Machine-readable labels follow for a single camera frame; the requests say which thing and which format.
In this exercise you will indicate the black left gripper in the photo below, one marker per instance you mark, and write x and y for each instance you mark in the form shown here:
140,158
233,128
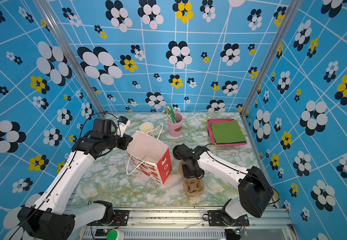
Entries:
126,139

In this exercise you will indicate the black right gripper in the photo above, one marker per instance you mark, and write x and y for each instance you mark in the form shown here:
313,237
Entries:
188,175

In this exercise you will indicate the brown pulp cup carrier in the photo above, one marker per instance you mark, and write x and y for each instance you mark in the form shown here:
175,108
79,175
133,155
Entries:
193,187

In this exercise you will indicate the red white paper gift bag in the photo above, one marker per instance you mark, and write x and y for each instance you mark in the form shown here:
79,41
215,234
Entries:
150,156

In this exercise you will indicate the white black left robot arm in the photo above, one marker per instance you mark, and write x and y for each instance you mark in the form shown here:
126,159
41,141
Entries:
47,219

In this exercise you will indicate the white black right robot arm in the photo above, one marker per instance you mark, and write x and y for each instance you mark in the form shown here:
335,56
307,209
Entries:
254,191

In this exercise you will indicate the stack of white paper cups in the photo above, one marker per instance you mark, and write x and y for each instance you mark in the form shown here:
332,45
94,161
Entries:
147,128

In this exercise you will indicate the pink straw holder cup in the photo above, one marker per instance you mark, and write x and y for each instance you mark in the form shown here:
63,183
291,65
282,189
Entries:
175,129

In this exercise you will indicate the green wrapped straws bundle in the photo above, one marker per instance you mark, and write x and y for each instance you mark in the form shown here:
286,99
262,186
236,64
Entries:
170,114

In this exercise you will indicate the green push button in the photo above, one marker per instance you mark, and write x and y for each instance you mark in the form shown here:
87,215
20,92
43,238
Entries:
115,234

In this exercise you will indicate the left aluminium frame post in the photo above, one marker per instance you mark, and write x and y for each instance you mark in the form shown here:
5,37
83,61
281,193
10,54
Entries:
57,32

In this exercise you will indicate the aluminium frame post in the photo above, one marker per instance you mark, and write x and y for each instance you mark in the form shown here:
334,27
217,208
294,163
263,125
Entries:
269,57
57,32

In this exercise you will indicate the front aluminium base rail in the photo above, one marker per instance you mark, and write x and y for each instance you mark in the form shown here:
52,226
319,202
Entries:
191,223

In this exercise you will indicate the right aluminium frame post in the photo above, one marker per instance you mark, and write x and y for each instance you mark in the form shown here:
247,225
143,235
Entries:
269,57

